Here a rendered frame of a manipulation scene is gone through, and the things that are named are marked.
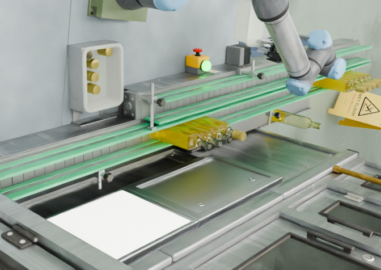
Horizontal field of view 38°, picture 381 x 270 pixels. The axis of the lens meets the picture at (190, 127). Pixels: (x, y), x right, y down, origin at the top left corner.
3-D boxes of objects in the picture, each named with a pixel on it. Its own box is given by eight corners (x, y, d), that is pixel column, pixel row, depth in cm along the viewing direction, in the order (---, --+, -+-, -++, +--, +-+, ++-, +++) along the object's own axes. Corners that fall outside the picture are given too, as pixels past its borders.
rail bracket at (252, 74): (234, 74, 241) (260, 80, 232) (235, 58, 238) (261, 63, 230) (240, 73, 243) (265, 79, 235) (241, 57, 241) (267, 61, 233)
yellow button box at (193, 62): (184, 71, 234) (198, 74, 230) (185, 54, 232) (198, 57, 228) (195, 69, 240) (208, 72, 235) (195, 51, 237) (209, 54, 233)
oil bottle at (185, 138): (150, 137, 209) (193, 152, 196) (150, 123, 207) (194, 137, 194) (160, 134, 213) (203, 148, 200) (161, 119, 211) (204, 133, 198)
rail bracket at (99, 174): (79, 183, 188) (105, 195, 180) (79, 164, 186) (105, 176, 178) (89, 180, 191) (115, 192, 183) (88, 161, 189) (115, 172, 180)
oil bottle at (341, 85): (312, 85, 295) (362, 96, 278) (313, 75, 293) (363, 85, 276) (317, 84, 299) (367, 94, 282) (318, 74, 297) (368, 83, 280)
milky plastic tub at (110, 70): (69, 109, 193) (85, 114, 187) (67, 44, 186) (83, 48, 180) (108, 100, 205) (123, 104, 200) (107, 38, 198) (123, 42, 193)
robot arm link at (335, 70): (345, 53, 184) (349, 68, 190) (316, 44, 190) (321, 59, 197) (333, 71, 182) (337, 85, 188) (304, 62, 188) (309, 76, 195)
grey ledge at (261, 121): (174, 146, 236) (195, 153, 229) (175, 126, 233) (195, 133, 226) (293, 104, 304) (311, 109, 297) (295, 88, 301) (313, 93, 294)
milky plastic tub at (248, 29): (232, -5, 201) (252, -3, 195) (267, -2, 217) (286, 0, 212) (227, 43, 205) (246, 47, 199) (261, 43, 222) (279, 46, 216)
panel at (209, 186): (10, 240, 159) (85, 289, 138) (9, 231, 158) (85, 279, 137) (210, 159, 224) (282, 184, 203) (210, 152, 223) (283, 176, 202)
